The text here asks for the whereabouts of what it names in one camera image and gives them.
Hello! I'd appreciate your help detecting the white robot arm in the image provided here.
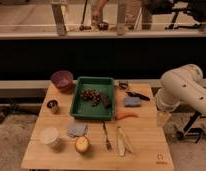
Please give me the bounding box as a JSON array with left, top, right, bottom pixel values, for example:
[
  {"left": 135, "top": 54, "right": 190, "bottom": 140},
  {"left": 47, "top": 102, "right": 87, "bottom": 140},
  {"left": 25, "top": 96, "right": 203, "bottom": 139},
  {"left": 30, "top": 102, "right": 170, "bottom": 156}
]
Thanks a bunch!
[{"left": 155, "top": 64, "right": 206, "bottom": 116}]

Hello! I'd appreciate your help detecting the purple bowl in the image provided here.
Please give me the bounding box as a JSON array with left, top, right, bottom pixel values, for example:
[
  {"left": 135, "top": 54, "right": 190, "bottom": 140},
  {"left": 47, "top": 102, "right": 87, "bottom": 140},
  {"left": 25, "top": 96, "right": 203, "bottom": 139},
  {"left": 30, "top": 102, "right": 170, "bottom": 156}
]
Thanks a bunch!
[{"left": 50, "top": 70, "right": 74, "bottom": 92}]

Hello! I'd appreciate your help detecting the dark brown block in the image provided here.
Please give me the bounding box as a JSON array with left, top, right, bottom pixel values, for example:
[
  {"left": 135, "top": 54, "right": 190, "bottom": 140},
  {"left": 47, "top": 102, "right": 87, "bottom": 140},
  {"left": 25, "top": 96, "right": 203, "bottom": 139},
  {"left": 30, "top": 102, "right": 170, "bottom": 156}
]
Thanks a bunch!
[{"left": 101, "top": 93, "right": 111, "bottom": 108}]

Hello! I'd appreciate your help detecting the green plastic tray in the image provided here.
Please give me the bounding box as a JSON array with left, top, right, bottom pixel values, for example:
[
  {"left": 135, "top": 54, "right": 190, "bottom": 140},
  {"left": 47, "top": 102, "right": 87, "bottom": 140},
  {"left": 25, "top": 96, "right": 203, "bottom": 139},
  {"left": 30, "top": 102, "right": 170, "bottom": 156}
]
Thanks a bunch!
[{"left": 70, "top": 76, "right": 115, "bottom": 121}]

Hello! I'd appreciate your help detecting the bunch of dark grapes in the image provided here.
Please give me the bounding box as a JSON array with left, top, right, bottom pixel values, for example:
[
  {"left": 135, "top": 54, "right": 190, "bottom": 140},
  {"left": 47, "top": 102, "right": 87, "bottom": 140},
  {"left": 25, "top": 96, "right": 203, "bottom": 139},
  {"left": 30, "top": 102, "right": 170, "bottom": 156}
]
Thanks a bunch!
[{"left": 80, "top": 89, "right": 101, "bottom": 107}]

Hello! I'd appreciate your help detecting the blue sponge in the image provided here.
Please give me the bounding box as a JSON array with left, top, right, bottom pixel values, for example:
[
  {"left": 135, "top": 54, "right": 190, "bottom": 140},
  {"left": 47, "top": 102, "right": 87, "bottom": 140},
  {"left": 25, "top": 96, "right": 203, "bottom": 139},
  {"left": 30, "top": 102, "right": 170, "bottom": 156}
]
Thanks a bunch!
[{"left": 124, "top": 97, "right": 140, "bottom": 107}]

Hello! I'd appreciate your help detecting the orange carrot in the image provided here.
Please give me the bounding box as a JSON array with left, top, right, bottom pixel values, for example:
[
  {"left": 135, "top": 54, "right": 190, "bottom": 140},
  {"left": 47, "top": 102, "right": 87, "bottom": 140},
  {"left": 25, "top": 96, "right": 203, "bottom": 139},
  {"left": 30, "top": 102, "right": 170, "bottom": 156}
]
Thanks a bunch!
[{"left": 115, "top": 113, "right": 138, "bottom": 120}]

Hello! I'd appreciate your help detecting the grey blue cloth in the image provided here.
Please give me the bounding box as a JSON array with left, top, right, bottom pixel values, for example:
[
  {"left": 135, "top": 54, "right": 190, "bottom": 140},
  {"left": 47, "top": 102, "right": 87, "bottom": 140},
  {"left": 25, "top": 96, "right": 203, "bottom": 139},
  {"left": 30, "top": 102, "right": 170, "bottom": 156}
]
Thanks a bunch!
[{"left": 67, "top": 123, "right": 88, "bottom": 138}]

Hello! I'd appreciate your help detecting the small dark tin can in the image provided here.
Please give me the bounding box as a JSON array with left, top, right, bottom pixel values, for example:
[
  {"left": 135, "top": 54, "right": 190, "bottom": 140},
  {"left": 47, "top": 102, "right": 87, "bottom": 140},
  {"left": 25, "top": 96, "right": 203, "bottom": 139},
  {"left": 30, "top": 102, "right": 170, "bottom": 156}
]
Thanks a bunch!
[{"left": 47, "top": 100, "right": 59, "bottom": 114}]

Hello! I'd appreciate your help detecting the metal fork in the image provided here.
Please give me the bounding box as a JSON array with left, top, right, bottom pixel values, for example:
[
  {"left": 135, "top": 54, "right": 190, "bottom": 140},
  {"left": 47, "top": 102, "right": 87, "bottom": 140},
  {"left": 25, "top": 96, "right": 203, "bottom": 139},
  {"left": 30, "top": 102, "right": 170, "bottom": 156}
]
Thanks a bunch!
[{"left": 103, "top": 122, "right": 112, "bottom": 151}]

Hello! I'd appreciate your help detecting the white plastic cup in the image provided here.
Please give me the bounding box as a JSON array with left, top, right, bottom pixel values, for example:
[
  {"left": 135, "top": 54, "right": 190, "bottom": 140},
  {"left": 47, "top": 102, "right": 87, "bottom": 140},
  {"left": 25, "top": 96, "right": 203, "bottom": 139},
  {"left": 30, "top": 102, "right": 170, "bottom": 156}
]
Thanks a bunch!
[{"left": 40, "top": 127, "right": 60, "bottom": 150}]

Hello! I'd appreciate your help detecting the person in background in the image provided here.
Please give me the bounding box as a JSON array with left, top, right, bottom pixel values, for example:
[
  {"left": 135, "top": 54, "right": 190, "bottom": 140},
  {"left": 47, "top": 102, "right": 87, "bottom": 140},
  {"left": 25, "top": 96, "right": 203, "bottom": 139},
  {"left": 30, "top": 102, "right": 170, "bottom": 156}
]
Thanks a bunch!
[{"left": 92, "top": 0, "right": 152, "bottom": 30}]

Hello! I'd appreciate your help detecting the black machine base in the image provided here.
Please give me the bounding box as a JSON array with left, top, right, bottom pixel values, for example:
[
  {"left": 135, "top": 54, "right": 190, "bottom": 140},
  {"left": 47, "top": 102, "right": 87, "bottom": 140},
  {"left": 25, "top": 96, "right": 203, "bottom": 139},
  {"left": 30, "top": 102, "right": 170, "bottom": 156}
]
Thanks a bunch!
[{"left": 145, "top": 0, "right": 206, "bottom": 30}]

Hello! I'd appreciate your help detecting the dark ring object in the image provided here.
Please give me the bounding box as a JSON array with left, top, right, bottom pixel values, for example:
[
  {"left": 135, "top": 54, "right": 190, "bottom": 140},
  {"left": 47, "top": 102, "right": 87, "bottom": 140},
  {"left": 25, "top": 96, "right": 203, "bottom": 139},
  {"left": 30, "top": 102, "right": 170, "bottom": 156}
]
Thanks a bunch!
[{"left": 119, "top": 81, "right": 128, "bottom": 90}]

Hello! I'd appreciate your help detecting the black handled knife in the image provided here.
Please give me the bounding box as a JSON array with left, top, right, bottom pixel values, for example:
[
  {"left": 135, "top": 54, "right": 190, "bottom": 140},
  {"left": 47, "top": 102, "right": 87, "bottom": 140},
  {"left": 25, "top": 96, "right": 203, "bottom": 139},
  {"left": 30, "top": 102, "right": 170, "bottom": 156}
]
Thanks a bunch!
[{"left": 126, "top": 91, "right": 150, "bottom": 101}]

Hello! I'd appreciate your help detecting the right metal post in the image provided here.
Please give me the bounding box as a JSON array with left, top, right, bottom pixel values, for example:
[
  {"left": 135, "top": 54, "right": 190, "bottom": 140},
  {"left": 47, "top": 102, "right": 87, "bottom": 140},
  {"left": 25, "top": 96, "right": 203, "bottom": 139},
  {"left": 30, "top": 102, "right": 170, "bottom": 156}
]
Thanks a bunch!
[{"left": 116, "top": 0, "right": 126, "bottom": 35}]

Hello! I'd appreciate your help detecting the metal post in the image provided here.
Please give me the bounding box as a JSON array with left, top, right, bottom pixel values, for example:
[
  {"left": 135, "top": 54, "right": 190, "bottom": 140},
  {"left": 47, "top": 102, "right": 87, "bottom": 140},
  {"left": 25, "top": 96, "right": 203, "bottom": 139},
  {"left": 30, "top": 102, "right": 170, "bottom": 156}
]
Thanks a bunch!
[
  {"left": 116, "top": 0, "right": 126, "bottom": 35},
  {"left": 51, "top": 0, "right": 67, "bottom": 36}
]

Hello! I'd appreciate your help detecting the left metal post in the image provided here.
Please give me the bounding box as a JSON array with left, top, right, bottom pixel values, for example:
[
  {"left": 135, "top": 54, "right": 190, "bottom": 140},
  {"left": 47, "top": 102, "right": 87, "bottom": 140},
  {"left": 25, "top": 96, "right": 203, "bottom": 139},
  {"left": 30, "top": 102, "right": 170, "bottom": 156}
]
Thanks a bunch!
[{"left": 51, "top": 0, "right": 67, "bottom": 36}]

